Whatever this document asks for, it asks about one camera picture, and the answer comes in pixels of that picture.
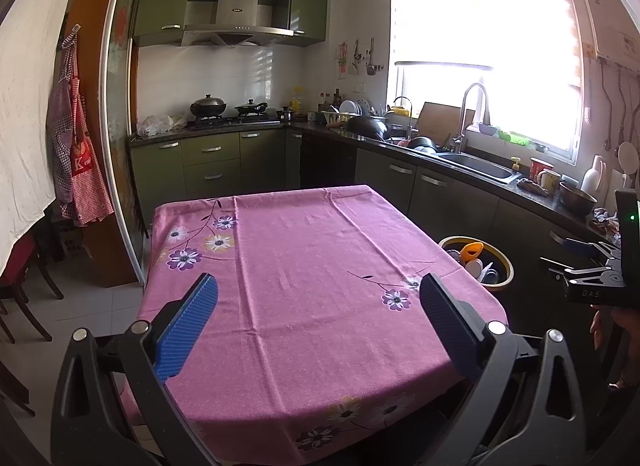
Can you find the window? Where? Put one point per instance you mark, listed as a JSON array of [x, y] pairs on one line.
[[480, 45]]

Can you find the black wok with lid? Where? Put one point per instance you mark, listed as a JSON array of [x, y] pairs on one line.
[[208, 106]]

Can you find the white hanging sheet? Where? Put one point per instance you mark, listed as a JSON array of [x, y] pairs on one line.
[[30, 95]]

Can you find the small black pot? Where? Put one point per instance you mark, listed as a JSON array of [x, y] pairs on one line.
[[286, 114]]

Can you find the purple checkered apron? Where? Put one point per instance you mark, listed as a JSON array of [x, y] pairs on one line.
[[59, 135]]

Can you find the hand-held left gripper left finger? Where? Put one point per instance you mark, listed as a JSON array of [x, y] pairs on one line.
[[185, 332]]

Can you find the wooden cutting board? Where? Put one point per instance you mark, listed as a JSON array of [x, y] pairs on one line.
[[440, 120]]

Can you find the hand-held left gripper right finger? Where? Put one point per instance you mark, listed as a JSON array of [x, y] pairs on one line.
[[445, 327]]

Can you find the steel faucet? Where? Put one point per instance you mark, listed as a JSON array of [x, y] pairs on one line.
[[467, 105]]

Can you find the hanging kitchen utensils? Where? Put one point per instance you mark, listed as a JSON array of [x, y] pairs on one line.
[[362, 58]]

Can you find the large black wok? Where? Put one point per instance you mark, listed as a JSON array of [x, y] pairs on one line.
[[370, 126]]

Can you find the steel range hood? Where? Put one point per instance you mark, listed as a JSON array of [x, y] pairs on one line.
[[237, 20]]

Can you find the brown scrub brush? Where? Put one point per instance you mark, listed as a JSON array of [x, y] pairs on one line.
[[532, 187]]

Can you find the stack of white plates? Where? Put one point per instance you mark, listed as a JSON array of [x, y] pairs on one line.
[[350, 107]]

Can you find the steel sink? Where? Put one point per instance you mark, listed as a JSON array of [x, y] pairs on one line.
[[480, 165]]

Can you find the person's right hand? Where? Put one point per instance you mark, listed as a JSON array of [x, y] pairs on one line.
[[602, 331]]

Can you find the metal bowl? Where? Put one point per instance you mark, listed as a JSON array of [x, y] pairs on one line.
[[577, 198]]

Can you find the black pan with lid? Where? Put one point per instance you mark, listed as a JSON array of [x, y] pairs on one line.
[[250, 108]]

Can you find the white jug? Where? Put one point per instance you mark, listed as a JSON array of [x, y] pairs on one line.
[[592, 175]]

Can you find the pile of red snack packets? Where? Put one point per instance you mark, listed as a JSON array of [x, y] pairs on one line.
[[605, 221]]

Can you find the white plastic bag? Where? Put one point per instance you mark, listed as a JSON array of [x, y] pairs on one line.
[[160, 125]]

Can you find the gas stove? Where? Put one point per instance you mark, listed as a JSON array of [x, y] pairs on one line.
[[235, 121]]

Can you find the small pale plastic bottle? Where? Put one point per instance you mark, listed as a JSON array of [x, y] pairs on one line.
[[473, 268]]

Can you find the black bin with yellow rim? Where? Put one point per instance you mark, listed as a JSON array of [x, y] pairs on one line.
[[502, 271]]

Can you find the white and yellow mug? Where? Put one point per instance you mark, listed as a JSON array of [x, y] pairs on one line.
[[549, 179]]

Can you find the round white lid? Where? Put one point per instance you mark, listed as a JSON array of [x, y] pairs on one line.
[[629, 155]]

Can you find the red checkered apron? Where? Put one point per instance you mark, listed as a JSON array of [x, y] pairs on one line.
[[90, 175]]

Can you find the red cushioned wooden chair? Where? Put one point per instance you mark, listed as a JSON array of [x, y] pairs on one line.
[[27, 266]]

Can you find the pink floral tablecloth table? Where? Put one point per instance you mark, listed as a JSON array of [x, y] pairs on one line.
[[310, 296]]

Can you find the sliding glass door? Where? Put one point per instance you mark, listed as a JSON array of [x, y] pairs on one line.
[[120, 120]]

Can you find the clear plastic cup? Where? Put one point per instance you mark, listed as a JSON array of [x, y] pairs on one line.
[[490, 275]]

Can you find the orange plastic bottle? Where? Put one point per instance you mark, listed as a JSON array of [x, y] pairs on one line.
[[472, 251]]

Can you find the red mug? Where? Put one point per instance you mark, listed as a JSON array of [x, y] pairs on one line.
[[539, 168]]

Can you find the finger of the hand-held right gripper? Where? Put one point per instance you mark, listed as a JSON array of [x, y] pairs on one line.
[[562, 270], [580, 246]]

